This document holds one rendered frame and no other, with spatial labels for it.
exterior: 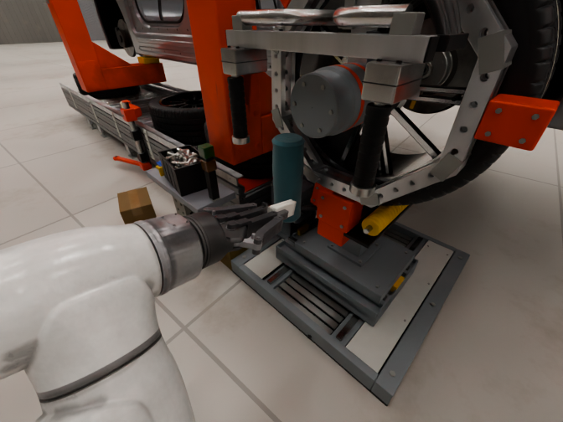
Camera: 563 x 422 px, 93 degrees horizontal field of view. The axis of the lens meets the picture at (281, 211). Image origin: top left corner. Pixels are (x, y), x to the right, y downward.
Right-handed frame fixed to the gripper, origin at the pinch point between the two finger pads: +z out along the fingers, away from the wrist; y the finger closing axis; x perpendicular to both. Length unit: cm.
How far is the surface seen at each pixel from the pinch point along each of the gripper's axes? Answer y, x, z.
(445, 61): -3, -40, 77
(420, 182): -16.7, -7.3, 28.1
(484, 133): -24.4, -19.7, 23.7
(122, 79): 241, -9, 77
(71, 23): 242, -41, 45
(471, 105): -20.5, -23.9, 24.8
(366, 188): -12.5, -8.0, 5.4
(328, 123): 0.8, -16.3, 12.0
